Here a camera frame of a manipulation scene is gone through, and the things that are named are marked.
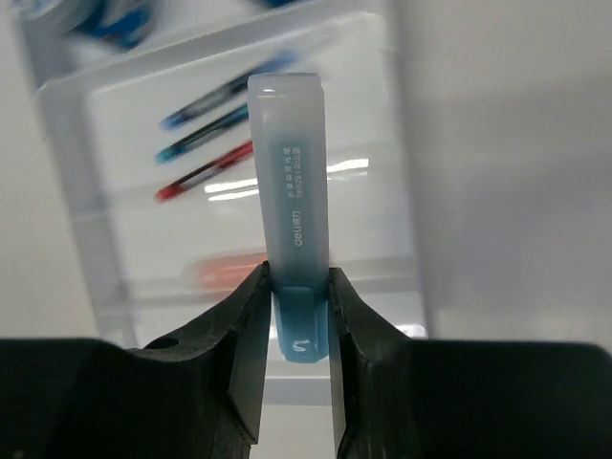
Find orange pink highlighter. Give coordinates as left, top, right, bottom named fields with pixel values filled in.
left=184, top=252, right=267, bottom=292

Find teal pen refill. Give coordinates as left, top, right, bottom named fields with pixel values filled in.
left=155, top=104, right=249, bottom=164

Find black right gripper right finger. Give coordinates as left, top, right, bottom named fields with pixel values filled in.
left=329, top=268, right=611, bottom=458

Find white compartment tray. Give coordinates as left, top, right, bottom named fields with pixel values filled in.
left=13, top=0, right=431, bottom=422

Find blue highlighter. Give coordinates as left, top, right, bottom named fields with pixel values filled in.
left=248, top=73, right=330, bottom=363

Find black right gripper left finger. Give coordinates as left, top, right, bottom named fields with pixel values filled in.
left=1, top=264, right=271, bottom=458

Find red pen refill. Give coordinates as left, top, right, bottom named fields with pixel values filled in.
left=154, top=142, right=253, bottom=203

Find blue pen refill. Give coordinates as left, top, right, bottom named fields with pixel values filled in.
left=161, top=50, right=298, bottom=129

